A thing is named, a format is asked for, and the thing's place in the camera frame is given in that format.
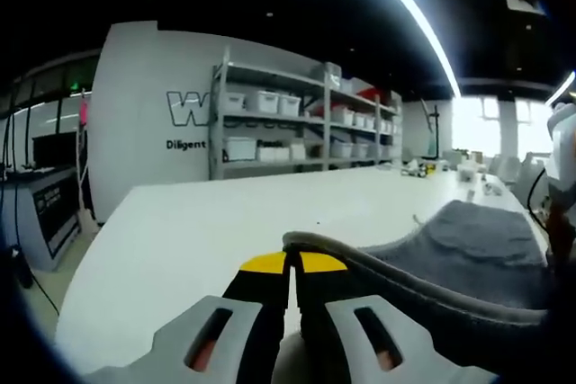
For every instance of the grey towel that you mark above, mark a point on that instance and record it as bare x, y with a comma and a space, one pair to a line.
472, 240

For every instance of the person's left hand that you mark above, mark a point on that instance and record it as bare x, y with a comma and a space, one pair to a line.
294, 361

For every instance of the white box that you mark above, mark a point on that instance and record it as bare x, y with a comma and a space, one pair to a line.
468, 172

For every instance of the dark floor stand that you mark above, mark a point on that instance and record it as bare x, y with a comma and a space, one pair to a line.
433, 132

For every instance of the small yellow white device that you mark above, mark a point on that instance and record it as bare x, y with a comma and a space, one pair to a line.
423, 170

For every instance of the ceiling light strip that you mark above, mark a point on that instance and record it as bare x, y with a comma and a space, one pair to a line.
418, 20

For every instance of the grey metal shelving unit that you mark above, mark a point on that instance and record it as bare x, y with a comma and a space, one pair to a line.
270, 132
360, 132

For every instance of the shelf with white boxes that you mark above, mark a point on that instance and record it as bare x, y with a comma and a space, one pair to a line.
265, 103

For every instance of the grey cabinet console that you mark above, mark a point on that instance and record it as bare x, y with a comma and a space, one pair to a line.
40, 217

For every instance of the black monitor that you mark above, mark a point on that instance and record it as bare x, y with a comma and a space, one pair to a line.
56, 150

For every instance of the white stand with pink tag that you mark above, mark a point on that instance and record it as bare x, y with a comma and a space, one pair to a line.
84, 109

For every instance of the black-framed glass partition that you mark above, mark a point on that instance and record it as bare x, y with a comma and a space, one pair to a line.
49, 114

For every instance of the green exit sign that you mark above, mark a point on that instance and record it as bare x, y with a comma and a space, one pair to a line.
74, 86

